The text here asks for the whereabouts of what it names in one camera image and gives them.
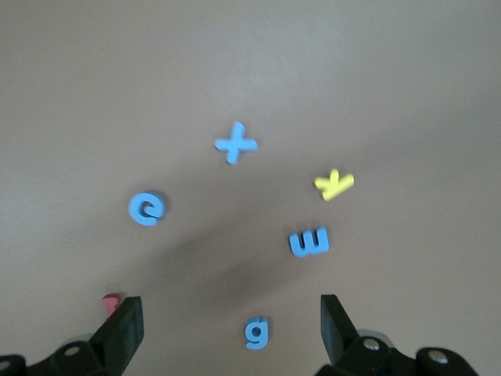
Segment red foam letter I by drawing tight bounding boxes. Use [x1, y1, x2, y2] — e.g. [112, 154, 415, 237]
[101, 293, 125, 319]

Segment blue foam letter m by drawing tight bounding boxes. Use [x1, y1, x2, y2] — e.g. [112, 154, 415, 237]
[288, 226, 331, 259]

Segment blue foam letter x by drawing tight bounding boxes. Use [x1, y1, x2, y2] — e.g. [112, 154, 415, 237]
[214, 121, 259, 166]

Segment yellow foam letter k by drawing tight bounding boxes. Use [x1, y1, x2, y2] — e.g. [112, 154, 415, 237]
[313, 168, 355, 202]

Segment blue foam letter e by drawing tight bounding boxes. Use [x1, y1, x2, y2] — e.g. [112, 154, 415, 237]
[128, 190, 168, 227]

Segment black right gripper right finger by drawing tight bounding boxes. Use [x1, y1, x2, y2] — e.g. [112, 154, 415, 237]
[315, 293, 481, 376]

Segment blue foam letter g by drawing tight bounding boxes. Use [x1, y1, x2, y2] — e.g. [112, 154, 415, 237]
[244, 316, 270, 350]

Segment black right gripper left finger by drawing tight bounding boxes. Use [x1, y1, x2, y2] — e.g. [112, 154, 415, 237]
[0, 296, 145, 376]

